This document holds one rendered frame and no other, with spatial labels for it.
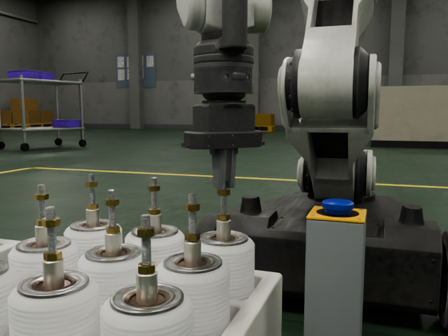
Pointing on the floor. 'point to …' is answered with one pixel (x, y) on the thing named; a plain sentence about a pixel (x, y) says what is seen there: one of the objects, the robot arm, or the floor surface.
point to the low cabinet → (413, 117)
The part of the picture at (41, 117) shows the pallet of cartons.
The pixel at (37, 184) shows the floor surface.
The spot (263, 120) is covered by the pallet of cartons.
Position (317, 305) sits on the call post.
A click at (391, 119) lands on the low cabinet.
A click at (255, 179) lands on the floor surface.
